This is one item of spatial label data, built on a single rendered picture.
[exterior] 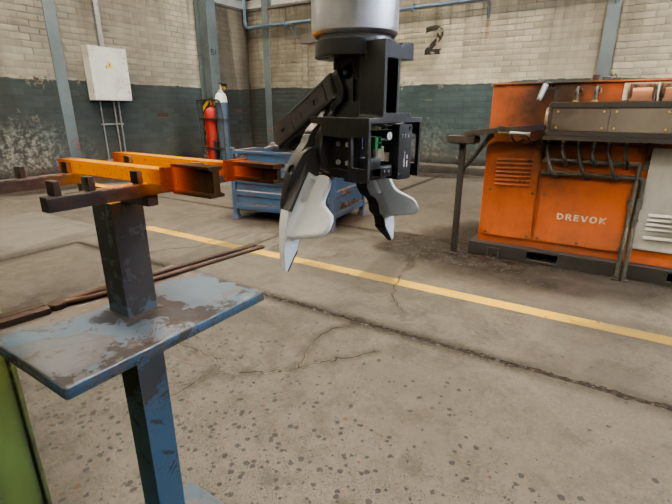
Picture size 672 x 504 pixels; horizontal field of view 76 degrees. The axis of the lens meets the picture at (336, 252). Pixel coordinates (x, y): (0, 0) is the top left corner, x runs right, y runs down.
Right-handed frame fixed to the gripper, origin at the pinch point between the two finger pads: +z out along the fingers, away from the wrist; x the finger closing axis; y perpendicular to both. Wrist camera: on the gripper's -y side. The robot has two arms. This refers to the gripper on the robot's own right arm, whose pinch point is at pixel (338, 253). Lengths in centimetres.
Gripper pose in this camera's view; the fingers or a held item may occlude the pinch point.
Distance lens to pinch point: 45.7
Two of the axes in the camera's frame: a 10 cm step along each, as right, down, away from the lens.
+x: 7.3, -2.1, 6.5
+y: 6.8, 2.3, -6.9
